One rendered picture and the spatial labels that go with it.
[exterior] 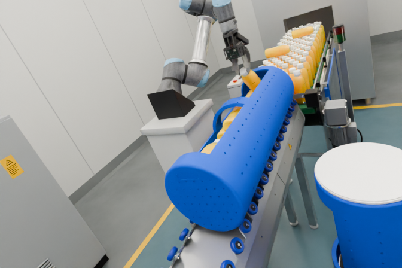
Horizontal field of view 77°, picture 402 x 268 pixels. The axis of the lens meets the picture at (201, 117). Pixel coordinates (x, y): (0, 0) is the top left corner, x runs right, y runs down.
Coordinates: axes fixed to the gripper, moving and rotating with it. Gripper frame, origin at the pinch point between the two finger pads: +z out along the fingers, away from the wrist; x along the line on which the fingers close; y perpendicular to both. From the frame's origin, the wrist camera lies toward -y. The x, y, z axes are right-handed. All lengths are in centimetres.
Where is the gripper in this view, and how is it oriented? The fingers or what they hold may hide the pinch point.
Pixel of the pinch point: (243, 71)
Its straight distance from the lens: 124.0
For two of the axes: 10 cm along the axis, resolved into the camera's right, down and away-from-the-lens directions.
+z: 3.3, 8.7, 3.6
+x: 8.3, -0.9, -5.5
